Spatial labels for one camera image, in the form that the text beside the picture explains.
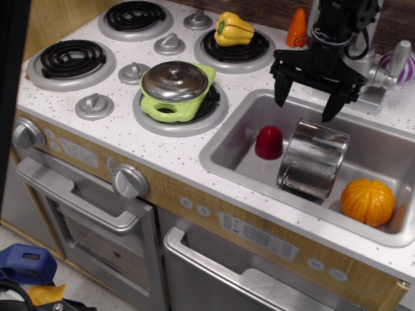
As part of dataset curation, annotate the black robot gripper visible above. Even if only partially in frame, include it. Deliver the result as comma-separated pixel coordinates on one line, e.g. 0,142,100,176
270,29,368,122

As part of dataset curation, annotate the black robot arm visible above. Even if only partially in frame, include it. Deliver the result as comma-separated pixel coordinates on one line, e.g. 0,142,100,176
270,1,381,122

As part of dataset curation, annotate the silver steel pot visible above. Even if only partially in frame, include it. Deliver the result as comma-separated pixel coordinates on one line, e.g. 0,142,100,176
277,119,350,200

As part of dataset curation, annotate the silver sink basin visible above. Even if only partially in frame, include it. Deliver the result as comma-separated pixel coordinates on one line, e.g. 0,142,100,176
200,89,414,247

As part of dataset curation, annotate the green pot with steel lid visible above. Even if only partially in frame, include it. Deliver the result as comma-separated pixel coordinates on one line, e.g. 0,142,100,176
140,61,216,122

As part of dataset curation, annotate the orange toy carrot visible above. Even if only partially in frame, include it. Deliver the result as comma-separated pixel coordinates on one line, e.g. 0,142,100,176
286,8,307,47

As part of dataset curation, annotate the red toy vegetable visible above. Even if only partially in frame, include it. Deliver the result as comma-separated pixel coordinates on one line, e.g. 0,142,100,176
255,125,283,160

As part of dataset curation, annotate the back right black burner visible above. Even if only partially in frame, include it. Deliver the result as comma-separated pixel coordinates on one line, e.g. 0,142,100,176
194,30,276,75

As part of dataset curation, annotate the black burner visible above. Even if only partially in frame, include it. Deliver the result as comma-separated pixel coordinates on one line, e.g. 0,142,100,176
27,40,116,92
98,1,173,42
194,30,276,75
132,84,228,137

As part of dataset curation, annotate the silver toy faucet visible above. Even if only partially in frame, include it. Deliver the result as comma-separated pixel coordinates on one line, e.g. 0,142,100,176
306,0,413,116

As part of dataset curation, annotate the front right black burner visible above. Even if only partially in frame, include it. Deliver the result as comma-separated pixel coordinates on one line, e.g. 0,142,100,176
132,84,228,137

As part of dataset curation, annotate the yellow toy bell pepper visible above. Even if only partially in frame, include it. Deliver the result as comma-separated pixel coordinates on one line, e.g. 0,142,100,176
214,12,255,47

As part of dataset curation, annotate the purple striped toy vegetable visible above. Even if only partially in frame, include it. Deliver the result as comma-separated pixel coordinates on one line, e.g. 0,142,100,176
379,52,415,84

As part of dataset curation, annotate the orange toy pumpkin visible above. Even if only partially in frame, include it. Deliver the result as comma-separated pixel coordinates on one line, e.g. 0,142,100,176
340,178,396,227

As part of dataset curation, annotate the grey stovetop knob back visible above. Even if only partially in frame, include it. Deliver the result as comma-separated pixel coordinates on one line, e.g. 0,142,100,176
183,9,213,30

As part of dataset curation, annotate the grey stovetop knob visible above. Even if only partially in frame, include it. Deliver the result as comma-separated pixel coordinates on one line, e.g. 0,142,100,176
75,93,114,121
154,33,185,56
183,9,213,30
118,62,150,86

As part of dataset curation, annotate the grey stovetop knob middle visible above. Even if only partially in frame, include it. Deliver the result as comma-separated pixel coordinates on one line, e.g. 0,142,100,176
154,33,185,56

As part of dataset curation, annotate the dishwasher control panel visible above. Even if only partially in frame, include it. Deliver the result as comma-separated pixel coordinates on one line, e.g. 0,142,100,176
218,212,299,261

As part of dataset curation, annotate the grey stovetop knob centre left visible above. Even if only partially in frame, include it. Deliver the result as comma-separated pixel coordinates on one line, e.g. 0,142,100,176
118,62,150,86

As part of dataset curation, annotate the back left black burner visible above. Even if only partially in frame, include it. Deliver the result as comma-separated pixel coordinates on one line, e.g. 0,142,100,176
98,1,173,42

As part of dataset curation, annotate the silver oven dial right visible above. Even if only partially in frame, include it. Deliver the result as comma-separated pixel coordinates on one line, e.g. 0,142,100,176
112,163,150,199

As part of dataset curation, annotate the silver oven dial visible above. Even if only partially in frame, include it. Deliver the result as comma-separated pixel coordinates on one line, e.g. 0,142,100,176
12,117,46,149
112,163,150,199

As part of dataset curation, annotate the toy dishwasher door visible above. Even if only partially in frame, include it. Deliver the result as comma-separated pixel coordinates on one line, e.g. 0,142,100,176
163,227,361,310

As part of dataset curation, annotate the grey stovetop knob front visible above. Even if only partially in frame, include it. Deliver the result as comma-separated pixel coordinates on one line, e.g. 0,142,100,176
75,93,114,121

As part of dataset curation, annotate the oven clock display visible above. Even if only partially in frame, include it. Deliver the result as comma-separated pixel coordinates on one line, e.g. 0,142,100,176
59,138,99,168

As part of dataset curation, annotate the front left black burner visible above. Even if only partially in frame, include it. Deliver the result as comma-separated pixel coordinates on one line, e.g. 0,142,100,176
27,40,116,92

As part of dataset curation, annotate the toy oven door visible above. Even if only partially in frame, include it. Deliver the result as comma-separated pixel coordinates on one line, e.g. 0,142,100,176
16,157,168,310

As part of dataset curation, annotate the silver oven dial left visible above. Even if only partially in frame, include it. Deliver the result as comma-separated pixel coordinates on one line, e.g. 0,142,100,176
12,117,46,149

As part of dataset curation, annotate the blue clamp tool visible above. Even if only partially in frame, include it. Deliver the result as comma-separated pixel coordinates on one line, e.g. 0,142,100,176
1,244,57,285

